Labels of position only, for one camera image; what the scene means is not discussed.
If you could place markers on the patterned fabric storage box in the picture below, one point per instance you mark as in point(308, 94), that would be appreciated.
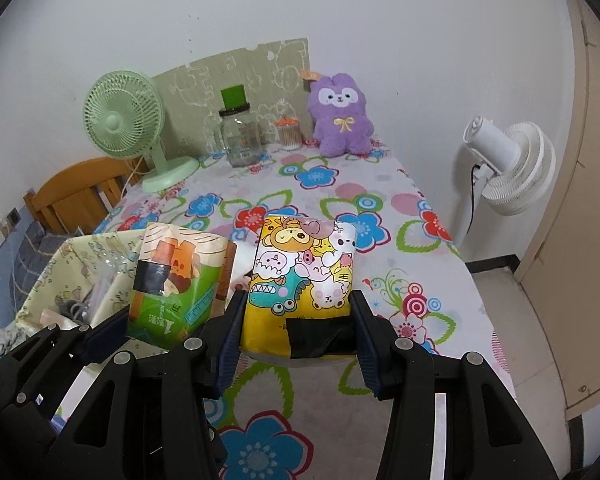
point(75, 255)

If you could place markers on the glass jar with green lid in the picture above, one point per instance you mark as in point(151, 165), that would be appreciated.
point(240, 135)

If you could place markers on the purple plush bunny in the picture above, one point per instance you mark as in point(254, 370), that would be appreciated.
point(340, 125)

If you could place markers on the beige door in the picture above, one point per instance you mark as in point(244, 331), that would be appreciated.
point(580, 260)

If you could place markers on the yellow cartoon tissue packet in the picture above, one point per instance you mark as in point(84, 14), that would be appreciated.
point(290, 265)

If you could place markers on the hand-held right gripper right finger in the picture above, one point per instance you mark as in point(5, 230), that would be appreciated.
point(367, 345)

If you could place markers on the green tissue packet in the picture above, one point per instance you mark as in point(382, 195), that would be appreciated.
point(180, 290)

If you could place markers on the blue plaid bedding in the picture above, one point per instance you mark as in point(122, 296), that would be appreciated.
point(35, 250)

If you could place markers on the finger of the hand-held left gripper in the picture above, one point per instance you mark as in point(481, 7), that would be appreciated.
point(207, 324)
point(107, 332)

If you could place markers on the small jar with orange lid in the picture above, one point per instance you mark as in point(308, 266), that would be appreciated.
point(287, 135)

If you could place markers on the white tissue packet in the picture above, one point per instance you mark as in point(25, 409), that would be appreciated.
point(242, 272)

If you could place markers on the green desk fan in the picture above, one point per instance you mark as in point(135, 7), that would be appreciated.
point(115, 122)

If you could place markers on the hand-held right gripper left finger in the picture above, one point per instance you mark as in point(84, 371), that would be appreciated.
point(225, 342)

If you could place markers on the green patterned board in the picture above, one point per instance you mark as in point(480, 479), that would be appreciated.
point(200, 80)

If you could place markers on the wall socket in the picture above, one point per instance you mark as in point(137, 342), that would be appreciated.
point(12, 217)

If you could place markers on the white standing fan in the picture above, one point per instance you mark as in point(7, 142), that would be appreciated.
point(495, 145)

